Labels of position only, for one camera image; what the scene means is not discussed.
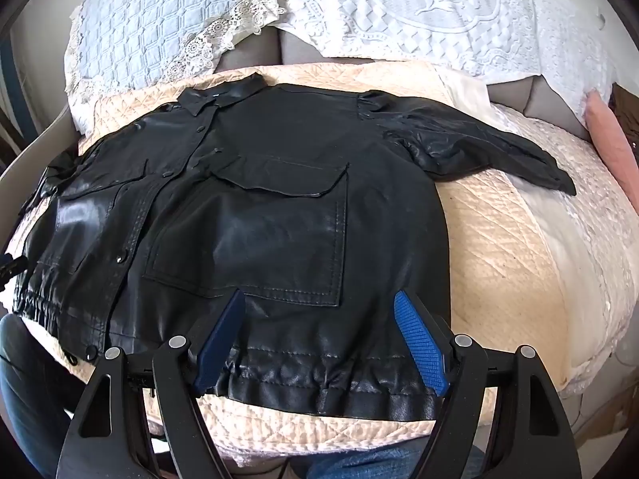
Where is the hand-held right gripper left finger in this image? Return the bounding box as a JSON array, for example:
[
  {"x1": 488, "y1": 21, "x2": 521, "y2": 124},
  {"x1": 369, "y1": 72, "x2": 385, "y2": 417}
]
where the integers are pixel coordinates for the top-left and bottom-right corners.
[{"x1": 57, "y1": 289, "x2": 248, "y2": 479}]

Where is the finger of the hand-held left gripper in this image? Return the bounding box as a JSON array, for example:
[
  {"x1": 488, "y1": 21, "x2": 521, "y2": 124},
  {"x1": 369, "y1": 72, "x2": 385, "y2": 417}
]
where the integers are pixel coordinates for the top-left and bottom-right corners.
[{"x1": 0, "y1": 252, "x2": 27, "y2": 285}]

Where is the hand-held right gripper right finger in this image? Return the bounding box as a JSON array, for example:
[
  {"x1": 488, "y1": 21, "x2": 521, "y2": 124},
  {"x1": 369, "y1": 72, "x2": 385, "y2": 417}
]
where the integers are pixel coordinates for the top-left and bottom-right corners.
[{"x1": 392, "y1": 289, "x2": 582, "y2": 479}]

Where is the black leather jacket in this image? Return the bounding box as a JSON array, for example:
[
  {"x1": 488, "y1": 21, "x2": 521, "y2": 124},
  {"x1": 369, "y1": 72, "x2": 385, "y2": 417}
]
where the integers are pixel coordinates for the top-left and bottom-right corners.
[{"x1": 12, "y1": 72, "x2": 578, "y2": 422}]

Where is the beige quilted blanket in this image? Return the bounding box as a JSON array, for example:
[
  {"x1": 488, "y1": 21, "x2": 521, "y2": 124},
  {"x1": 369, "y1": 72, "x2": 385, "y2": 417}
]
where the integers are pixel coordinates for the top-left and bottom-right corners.
[{"x1": 10, "y1": 62, "x2": 575, "y2": 465}]

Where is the person's left leg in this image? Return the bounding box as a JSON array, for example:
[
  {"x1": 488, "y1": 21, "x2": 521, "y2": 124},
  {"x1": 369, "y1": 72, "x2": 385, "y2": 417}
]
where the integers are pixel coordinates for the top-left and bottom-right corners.
[{"x1": 0, "y1": 313, "x2": 93, "y2": 479}]

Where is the person's leg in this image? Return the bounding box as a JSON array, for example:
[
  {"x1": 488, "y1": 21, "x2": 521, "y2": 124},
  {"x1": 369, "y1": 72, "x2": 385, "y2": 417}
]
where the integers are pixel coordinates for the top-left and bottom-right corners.
[
  {"x1": 287, "y1": 436, "x2": 487, "y2": 479},
  {"x1": 0, "y1": 313, "x2": 93, "y2": 479}
]

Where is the person's right leg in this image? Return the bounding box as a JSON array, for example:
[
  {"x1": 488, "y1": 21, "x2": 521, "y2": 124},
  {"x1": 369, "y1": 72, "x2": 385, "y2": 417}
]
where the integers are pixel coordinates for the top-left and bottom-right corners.
[{"x1": 287, "y1": 436, "x2": 487, "y2": 479}]

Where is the white satin quilt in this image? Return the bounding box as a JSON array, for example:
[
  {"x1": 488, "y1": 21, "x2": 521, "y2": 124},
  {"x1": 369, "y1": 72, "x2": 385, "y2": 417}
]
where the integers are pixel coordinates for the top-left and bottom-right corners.
[{"x1": 434, "y1": 67, "x2": 627, "y2": 412}]

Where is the light blue quilted cover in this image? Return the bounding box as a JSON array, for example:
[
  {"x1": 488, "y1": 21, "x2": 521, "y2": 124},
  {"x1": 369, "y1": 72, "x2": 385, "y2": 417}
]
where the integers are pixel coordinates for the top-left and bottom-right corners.
[{"x1": 64, "y1": 0, "x2": 285, "y2": 111}]

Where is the pink pillow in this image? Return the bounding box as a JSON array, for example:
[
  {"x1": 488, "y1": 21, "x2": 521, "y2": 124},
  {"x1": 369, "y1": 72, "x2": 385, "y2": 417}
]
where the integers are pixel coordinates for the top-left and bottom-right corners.
[{"x1": 583, "y1": 89, "x2": 639, "y2": 193}]

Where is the white lace cover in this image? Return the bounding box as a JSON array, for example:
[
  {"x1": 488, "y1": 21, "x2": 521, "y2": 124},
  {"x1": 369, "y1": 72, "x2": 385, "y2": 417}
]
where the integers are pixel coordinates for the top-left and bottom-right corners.
[{"x1": 242, "y1": 0, "x2": 622, "y2": 128}]

